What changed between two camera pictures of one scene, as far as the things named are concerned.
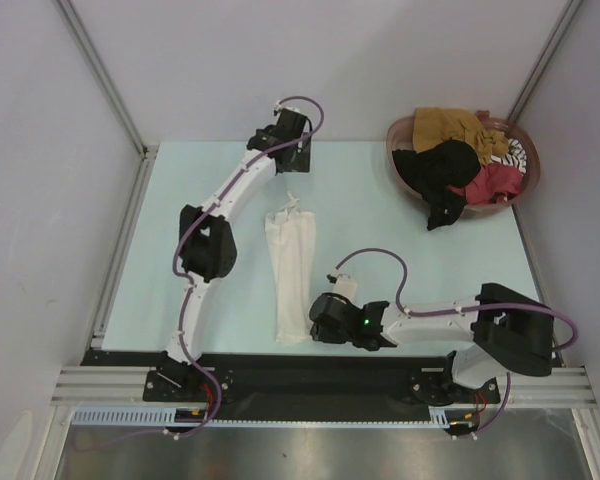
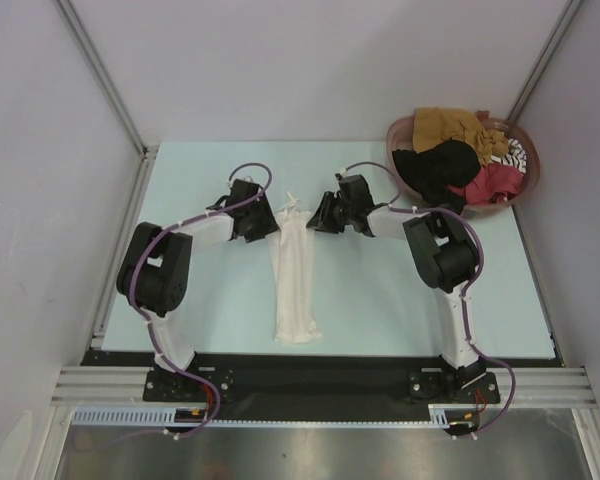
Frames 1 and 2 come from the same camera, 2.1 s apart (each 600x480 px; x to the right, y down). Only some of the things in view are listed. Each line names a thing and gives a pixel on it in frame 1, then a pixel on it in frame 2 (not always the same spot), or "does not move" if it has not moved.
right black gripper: [321, 320] → [325, 212]
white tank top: [291, 241] does not move
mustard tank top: [435, 124] does not move
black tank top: [433, 171] does not move
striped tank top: [515, 156] does not move
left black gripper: [294, 151] → [266, 220]
